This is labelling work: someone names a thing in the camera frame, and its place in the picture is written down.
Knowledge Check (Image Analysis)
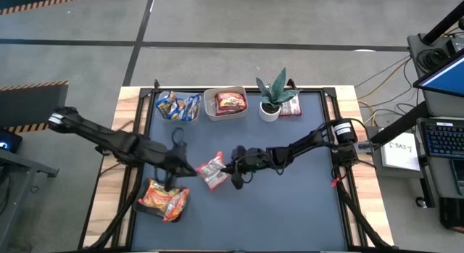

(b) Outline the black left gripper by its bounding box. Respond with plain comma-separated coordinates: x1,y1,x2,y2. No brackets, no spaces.
144,142,199,191

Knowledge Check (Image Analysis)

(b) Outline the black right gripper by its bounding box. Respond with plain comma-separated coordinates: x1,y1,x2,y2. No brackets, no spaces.
220,145,272,191

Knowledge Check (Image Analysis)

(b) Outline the red Maruchan beef ramen packet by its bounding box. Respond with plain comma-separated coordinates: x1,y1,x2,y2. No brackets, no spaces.
214,91,249,115
279,94,303,118
216,107,247,117

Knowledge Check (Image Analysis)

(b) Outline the clear plastic bin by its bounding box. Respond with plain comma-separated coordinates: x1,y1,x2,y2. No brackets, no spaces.
154,90,202,125

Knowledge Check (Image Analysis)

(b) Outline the snake plant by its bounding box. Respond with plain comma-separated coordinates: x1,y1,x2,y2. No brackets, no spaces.
255,67,302,123

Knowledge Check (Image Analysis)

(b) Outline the blue Maruchan soy ramen packet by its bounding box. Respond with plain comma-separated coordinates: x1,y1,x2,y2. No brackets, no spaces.
181,96,193,122
157,91,178,120
188,93,202,120
170,97,186,120

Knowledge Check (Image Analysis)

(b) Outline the dark grey plastic bin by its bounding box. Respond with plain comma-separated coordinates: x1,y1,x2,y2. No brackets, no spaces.
133,178,191,224

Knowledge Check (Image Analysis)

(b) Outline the grey metal desk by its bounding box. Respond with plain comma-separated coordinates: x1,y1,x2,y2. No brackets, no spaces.
0,147,61,246

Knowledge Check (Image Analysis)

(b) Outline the black hazard-striped floor mat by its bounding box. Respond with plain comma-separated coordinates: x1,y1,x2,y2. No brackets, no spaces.
0,80,70,134

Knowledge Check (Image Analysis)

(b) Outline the white labelled paper sheet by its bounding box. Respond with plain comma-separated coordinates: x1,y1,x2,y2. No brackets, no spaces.
378,141,421,173

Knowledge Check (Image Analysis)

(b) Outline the black device with blue light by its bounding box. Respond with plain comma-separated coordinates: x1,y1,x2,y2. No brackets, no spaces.
0,128,23,154

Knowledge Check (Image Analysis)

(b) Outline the black backlit keyboard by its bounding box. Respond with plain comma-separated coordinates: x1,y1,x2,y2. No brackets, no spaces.
420,118,464,158

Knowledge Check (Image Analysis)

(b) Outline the grey equipment cart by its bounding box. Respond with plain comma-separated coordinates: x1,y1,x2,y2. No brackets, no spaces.
405,33,464,199

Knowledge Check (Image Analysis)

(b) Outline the black box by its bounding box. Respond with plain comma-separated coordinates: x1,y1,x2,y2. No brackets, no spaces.
439,196,464,232

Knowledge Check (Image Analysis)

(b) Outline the hazard-striped floor tape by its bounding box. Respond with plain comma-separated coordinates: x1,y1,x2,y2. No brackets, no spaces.
0,0,109,17

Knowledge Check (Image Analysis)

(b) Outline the dark tablet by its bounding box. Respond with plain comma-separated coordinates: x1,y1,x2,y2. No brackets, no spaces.
451,158,464,196

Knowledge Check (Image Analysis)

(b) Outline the black stand pole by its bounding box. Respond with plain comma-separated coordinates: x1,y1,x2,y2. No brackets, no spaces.
422,1,464,46

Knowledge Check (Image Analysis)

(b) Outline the coiled black cable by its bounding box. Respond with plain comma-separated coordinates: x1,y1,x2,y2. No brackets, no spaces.
416,46,450,71

